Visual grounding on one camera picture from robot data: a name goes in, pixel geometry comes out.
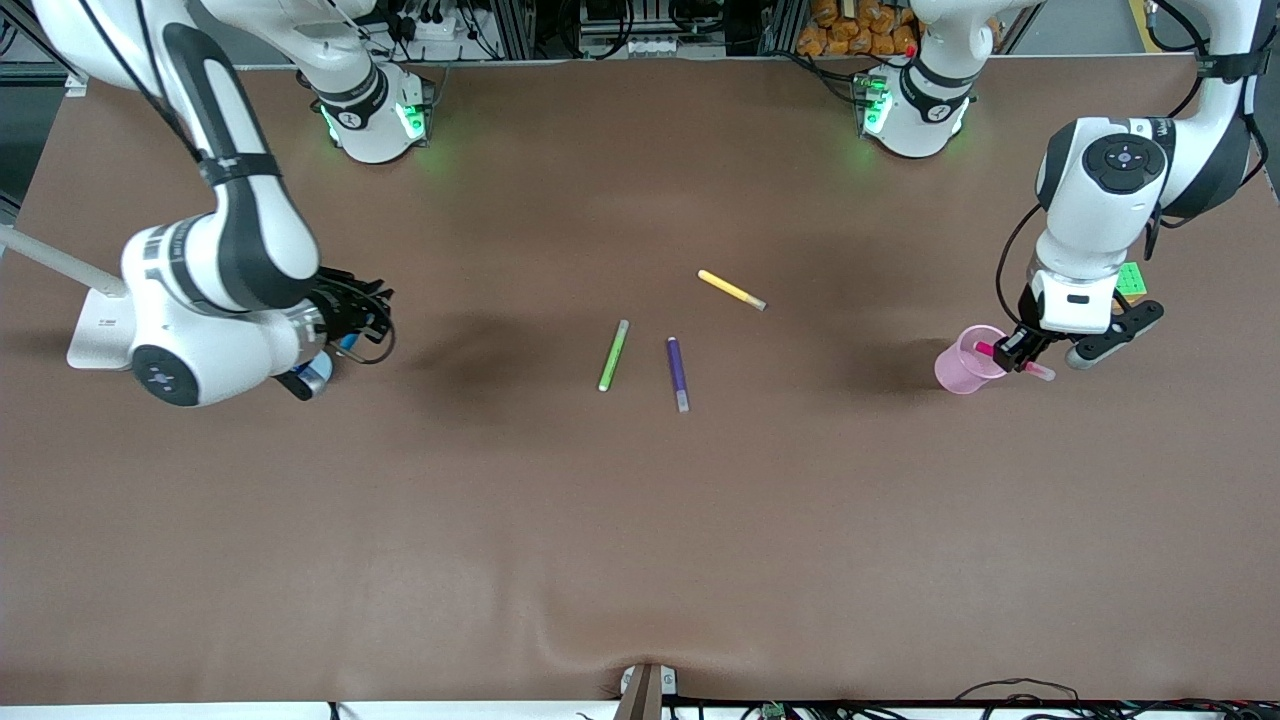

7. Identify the pink marker pen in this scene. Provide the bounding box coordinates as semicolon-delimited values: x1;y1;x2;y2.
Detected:
974;340;1058;383

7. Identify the pink plastic cup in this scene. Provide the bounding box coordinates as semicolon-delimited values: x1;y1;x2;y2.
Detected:
934;324;1013;396

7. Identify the white desk lamp base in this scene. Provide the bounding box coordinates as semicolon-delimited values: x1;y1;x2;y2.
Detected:
0;224;138;370

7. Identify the green marker pen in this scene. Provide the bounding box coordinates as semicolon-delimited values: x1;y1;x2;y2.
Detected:
597;319;632;393

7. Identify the yellow marker pen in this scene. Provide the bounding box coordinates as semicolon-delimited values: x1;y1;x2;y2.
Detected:
697;268;769;313

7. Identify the purple marker pen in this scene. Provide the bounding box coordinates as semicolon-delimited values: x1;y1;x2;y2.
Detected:
666;336;692;414

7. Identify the brown table cover sheet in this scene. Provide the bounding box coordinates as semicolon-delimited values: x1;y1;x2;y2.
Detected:
0;56;1280;705

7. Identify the orange snack bag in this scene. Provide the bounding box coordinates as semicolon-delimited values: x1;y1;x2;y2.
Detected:
796;0;921;58

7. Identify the table edge clamp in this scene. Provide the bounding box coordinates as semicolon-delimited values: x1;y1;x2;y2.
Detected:
617;661;680;720

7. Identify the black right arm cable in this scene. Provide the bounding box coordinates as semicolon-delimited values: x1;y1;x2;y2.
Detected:
340;288;398;367

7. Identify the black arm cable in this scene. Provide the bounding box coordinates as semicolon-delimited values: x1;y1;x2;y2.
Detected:
994;0;1271;326
340;288;398;367

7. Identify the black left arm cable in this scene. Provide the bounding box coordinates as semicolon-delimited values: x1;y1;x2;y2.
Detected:
994;0;1271;326

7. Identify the black loose cable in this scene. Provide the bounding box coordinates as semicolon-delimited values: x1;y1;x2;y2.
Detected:
954;677;1084;705

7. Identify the aluminium frame strut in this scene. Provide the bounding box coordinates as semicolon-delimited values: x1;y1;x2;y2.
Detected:
0;0;93;99

